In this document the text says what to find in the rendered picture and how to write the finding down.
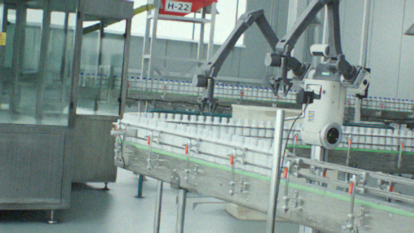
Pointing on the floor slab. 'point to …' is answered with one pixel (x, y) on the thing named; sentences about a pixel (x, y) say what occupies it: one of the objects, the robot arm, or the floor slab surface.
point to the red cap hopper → (180, 10)
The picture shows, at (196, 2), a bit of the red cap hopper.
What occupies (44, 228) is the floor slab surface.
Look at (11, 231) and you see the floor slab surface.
